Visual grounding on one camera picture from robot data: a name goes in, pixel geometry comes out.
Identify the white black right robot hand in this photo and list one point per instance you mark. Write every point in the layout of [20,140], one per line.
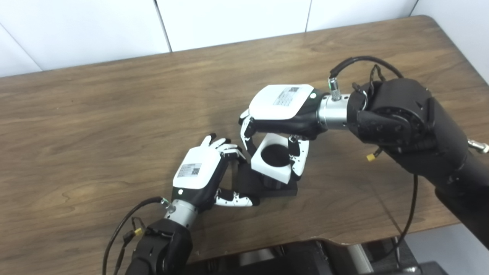
[282,103]

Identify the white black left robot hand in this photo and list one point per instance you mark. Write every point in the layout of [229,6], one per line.
[196,168]

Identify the black peg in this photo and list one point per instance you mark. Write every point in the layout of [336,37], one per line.
[275,154]

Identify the white square piece with hole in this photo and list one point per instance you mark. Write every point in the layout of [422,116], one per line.
[273,172]

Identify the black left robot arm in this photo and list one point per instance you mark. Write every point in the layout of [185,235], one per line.
[164,248]

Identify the dark robot body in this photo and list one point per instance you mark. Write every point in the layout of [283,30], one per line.
[305,259]

